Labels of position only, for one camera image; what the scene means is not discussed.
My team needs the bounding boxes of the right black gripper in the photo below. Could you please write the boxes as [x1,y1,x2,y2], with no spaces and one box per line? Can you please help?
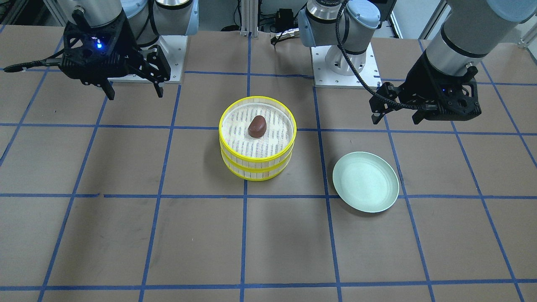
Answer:
[61,11,170,101]

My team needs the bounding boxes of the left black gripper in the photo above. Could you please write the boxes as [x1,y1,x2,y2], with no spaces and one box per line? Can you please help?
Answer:
[369,53,482,125]

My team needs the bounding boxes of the brown bun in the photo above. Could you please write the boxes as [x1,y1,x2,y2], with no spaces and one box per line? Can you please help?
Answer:
[248,115,267,139]

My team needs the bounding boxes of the yellow bamboo steamer layer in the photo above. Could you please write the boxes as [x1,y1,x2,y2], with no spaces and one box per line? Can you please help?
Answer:
[219,96,297,169]
[221,152,292,182]

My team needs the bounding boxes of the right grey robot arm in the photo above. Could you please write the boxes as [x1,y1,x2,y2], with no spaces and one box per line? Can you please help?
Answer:
[56,0,403,109]

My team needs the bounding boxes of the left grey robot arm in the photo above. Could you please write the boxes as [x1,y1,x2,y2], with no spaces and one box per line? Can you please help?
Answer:
[297,0,536,125]

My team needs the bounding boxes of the light green plate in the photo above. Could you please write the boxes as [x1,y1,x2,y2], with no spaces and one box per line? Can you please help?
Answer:
[332,151,400,213]

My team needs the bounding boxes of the black power adapter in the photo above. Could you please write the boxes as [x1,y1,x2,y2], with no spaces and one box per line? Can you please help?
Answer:
[275,8,294,28]

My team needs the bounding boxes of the black braided cable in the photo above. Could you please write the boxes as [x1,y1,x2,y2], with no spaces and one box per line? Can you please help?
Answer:
[336,0,424,110]

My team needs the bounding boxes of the aluminium frame post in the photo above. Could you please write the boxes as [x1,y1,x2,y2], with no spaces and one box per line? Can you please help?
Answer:
[239,0,260,39]

